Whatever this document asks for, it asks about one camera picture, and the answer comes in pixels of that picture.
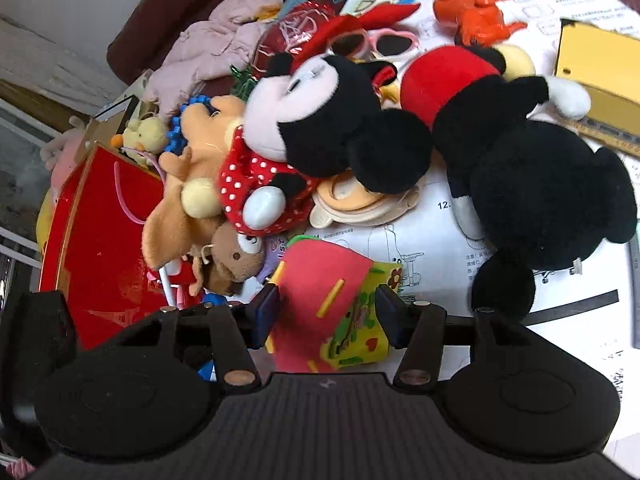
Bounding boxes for pink heart sunglasses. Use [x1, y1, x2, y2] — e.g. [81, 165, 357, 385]
[329, 26, 422, 60]

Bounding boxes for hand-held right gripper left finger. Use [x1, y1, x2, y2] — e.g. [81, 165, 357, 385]
[125, 284, 282, 394]

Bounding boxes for white instruction sheet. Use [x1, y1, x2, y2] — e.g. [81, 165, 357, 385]
[300, 0, 640, 461]

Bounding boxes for yellow ruler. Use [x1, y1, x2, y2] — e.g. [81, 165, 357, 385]
[569, 116, 640, 157]

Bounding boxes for beige plastic plate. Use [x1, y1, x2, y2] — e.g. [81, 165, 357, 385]
[309, 171, 422, 230]

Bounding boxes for pink padded jacket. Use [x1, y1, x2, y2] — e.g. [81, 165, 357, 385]
[144, 0, 284, 112]

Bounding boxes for colourful cloth book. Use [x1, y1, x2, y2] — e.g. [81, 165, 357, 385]
[264, 236, 404, 374]

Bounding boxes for dark red leather sofa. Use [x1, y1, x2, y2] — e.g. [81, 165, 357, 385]
[106, 0, 506, 87]

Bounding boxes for black mouse plush red pants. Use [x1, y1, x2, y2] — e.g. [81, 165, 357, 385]
[400, 44, 639, 322]

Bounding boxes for mouse plush polka dot dress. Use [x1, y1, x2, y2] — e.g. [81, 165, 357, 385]
[219, 52, 434, 237]

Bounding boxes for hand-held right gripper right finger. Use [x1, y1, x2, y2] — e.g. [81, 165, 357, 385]
[375, 284, 526, 390]

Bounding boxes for pink plush pillow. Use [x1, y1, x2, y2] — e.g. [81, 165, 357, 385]
[39, 116, 97, 203]

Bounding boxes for small brown plush animal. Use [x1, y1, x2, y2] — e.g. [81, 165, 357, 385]
[191, 221, 267, 297]

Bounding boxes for tan plush animal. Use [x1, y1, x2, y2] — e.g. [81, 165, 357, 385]
[141, 94, 247, 272]

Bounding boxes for yellow box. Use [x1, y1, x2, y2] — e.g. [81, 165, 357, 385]
[554, 18, 640, 113]

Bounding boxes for cardboard shoe box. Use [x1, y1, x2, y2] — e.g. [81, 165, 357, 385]
[84, 94, 152, 161]

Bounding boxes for orange plastic toy dog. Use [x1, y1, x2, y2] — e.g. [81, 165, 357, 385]
[432, 0, 535, 47]

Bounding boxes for yellow chick plush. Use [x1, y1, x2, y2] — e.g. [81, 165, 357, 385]
[111, 116, 169, 167]

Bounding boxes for blue gear toy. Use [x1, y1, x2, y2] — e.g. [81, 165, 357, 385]
[166, 94, 222, 155]

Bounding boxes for red cardboard box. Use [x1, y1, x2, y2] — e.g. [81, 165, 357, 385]
[39, 142, 203, 352]

